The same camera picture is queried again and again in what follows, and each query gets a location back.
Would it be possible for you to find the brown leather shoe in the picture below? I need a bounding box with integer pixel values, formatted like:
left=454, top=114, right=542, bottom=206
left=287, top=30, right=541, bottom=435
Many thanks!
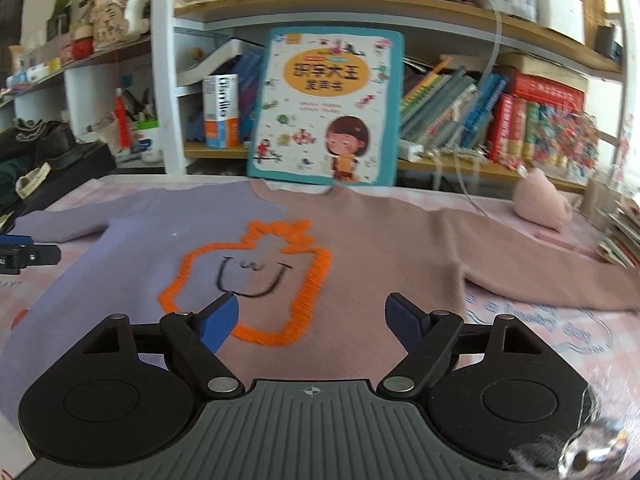
left=0, top=120, right=78, bottom=171

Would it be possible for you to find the stack of notebooks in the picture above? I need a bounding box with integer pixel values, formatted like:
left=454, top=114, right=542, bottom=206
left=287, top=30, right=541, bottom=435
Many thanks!
left=595, top=200, right=640, bottom=271

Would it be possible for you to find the purple and pink sweater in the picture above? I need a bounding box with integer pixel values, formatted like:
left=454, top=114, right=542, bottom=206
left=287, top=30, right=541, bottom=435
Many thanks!
left=0, top=180, right=640, bottom=436

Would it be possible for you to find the row of slim picture books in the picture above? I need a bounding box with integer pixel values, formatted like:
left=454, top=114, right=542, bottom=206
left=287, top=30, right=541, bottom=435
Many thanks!
left=400, top=57, right=508, bottom=153

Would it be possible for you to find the pink checked cartoon tablecloth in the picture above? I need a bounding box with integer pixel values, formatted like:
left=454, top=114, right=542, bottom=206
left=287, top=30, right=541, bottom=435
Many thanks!
left=0, top=175, right=640, bottom=480

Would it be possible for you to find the pink plush toy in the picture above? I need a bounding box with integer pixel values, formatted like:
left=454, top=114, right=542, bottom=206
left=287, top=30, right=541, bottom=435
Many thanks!
left=515, top=167, right=573, bottom=233

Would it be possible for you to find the wooden and white bookshelf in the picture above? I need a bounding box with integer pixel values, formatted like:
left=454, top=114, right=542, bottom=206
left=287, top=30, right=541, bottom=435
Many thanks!
left=0, top=0, right=631, bottom=196

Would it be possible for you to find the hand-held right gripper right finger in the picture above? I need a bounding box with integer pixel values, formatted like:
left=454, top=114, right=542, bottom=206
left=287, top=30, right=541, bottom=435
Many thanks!
left=377, top=293, right=543, bottom=395

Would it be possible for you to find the colourful paper flower ornament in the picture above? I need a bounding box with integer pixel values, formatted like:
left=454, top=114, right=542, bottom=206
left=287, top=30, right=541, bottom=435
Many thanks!
left=537, top=110, right=601, bottom=186

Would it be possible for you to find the row of red books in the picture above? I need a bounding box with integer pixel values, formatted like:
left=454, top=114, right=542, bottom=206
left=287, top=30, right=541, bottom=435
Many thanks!
left=487, top=72, right=586, bottom=171

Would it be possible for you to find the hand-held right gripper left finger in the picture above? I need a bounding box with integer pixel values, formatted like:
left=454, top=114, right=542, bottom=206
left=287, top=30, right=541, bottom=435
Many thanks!
left=80, top=293, right=246, bottom=396

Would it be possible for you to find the bunch of pens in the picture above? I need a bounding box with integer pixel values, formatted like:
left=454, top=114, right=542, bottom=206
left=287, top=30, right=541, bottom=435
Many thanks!
left=122, top=87, right=158, bottom=123

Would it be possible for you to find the white canister with green rim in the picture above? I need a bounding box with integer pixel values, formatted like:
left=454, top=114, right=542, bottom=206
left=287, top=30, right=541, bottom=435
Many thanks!
left=135, top=120, right=163, bottom=163

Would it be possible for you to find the white and orange carton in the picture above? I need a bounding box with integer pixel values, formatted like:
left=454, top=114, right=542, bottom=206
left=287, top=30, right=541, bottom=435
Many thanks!
left=201, top=74, right=241, bottom=150

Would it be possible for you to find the decorated cat ornament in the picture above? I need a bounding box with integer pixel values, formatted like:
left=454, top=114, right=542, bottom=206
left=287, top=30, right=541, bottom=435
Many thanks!
left=90, top=0, right=151, bottom=51

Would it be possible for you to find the wooden desk organiser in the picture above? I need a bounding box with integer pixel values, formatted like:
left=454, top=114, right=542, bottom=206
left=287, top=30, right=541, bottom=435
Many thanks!
left=585, top=175, right=616, bottom=221

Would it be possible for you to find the row of blue books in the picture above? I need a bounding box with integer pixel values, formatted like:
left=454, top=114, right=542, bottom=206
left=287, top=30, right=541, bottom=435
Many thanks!
left=185, top=50, right=263, bottom=143

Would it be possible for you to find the cream canvas shoe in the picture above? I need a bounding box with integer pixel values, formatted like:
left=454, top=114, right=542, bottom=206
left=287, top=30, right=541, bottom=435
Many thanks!
left=15, top=162, right=51, bottom=200

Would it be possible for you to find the white storage box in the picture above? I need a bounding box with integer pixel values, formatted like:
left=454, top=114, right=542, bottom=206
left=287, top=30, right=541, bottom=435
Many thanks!
left=537, top=0, right=586, bottom=43

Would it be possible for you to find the red tassel ornament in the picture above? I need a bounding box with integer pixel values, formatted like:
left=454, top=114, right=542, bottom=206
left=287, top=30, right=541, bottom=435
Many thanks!
left=114, top=87, right=132, bottom=148

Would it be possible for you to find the black bag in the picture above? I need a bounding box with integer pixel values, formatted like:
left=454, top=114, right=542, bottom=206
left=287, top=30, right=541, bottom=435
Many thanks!
left=0, top=142, right=118, bottom=221

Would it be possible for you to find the white cable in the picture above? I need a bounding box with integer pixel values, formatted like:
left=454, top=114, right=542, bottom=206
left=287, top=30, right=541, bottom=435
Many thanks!
left=452, top=0, right=503, bottom=201

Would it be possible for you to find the teal children's picture book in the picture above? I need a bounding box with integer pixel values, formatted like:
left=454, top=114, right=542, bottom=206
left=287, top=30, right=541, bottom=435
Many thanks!
left=246, top=27, right=405, bottom=187

